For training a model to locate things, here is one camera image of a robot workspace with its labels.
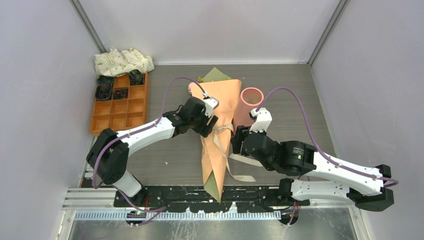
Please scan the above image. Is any pink cylindrical vase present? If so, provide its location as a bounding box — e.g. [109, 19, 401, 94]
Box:
[232, 87, 264, 132]

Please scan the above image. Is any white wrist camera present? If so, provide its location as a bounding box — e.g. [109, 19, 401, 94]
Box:
[249, 107, 272, 133]
[203, 96, 220, 118]

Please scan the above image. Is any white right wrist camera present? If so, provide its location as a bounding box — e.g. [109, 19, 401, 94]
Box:
[249, 107, 272, 133]

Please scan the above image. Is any orange wooden compartment tray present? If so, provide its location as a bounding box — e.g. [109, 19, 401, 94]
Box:
[89, 72, 149, 137]

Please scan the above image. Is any teal dark rolled item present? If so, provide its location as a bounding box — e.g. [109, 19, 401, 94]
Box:
[96, 75, 115, 85]

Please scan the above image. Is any dark green rolled item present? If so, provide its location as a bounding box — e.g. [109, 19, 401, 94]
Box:
[128, 69, 145, 86]

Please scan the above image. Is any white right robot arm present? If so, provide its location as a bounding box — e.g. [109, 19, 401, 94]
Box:
[230, 126, 395, 212]

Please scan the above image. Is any cream printed cloth bag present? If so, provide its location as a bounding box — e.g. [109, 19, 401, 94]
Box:
[93, 48, 155, 77]

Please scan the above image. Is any beige ribbon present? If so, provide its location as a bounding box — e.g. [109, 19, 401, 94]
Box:
[212, 123, 261, 182]

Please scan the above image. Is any dark rolled item in tray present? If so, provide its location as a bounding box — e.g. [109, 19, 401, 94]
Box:
[95, 82, 113, 101]

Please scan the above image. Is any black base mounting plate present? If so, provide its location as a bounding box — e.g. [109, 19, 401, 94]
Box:
[131, 185, 294, 214]

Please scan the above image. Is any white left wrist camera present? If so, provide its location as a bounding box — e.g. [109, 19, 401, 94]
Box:
[203, 96, 220, 118]

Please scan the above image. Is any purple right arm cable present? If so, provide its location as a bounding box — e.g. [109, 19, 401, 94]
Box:
[255, 86, 400, 227]

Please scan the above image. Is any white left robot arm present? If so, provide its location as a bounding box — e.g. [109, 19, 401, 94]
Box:
[86, 97, 219, 207]

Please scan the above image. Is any orange and green wrapping paper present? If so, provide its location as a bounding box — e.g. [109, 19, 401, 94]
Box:
[200, 67, 242, 202]

